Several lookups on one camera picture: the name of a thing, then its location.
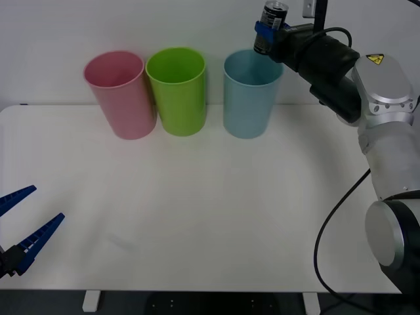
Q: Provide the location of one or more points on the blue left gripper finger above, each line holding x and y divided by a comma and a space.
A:
14, 197
36, 239

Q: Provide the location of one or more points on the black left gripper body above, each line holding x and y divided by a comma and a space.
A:
2, 262

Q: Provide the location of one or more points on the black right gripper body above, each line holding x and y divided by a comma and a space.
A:
290, 46

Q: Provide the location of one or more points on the silver and black right arm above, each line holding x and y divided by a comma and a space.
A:
382, 95

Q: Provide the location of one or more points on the pale blue plastic bin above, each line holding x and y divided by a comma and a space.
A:
246, 111

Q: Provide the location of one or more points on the white table leg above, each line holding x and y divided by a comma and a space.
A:
311, 303
91, 301

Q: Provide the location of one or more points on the green plastic bin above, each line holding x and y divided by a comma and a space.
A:
180, 108

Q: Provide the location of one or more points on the pink plastic bin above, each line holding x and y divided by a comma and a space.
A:
126, 108

